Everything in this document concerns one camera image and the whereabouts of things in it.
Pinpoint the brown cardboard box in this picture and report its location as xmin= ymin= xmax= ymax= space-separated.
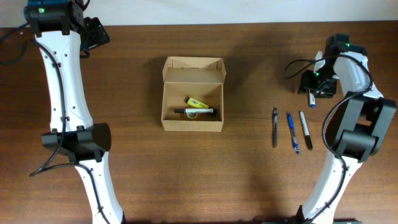
xmin=161 ymin=57 xmax=226 ymax=132

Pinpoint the white marker black cap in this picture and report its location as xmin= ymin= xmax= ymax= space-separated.
xmin=174 ymin=108 xmax=218 ymax=114

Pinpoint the grey black permanent marker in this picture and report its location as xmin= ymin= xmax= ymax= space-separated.
xmin=299 ymin=111 xmax=313 ymax=150

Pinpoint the yellow transparent tape roll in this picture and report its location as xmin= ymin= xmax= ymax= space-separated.
xmin=187 ymin=113 xmax=198 ymax=119

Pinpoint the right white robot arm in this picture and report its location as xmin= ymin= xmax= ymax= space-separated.
xmin=294 ymin=34 xmax=397 ymax=223

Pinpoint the white marker blue cap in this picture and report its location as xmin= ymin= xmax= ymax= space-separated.
xmin=308 ymin=91 xmax=316 ymax=108

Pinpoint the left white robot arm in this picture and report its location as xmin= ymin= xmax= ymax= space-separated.
xmin=24 ymin=0 xmax=126 ymax=223

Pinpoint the yellow highlighter marker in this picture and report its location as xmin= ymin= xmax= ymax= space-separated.
xmin=184 ymin=97 xmax=210 ymax=109

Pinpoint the black ballpoint pen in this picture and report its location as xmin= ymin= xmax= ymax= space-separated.
xmin=272 ymin=108 xmax=278 ymax=148

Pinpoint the blue ballpoint pen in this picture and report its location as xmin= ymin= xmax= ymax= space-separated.
xmin=287 ymin=113 xmax=300 ymax=154

